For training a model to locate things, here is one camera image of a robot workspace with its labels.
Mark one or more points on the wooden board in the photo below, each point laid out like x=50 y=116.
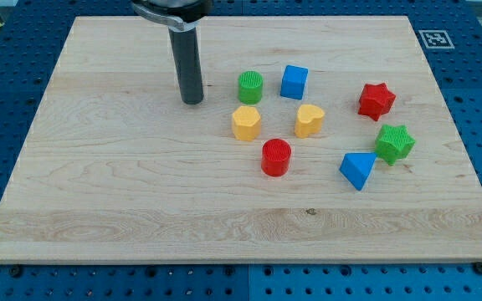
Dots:
x=116 y=169

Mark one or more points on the white fiducial marker tag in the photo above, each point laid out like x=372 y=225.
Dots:
x=436 y=39

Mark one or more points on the black bolt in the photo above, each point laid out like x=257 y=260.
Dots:
x=15 y=271
x=477 y=267

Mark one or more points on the red cylinder block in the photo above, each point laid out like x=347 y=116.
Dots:
x=276 y=155

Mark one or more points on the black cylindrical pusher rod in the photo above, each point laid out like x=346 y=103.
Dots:
x=187 y=62

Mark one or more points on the yellow hexagon block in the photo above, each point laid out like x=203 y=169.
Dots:
x=246 y=123

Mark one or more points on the blue triangle block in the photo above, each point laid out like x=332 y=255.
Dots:
x=357 y=167

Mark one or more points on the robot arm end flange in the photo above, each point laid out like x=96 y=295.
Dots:
x=177 y=15

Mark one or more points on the yellow heart block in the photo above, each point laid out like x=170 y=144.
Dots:
x=309 y=120

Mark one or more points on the blue cube block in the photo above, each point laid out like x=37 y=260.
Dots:
x=293 y=82

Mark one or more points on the black bolt left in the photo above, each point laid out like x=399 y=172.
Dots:
x=15 y=271

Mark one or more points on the green star block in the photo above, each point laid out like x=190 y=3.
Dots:
x=393 y=143

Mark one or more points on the red star block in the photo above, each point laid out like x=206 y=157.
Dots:
x=375 y=100

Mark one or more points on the black bolt right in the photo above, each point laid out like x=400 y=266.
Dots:
x=477 y=267

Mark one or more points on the green cylinder block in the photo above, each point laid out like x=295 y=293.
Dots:
x=250 y=87

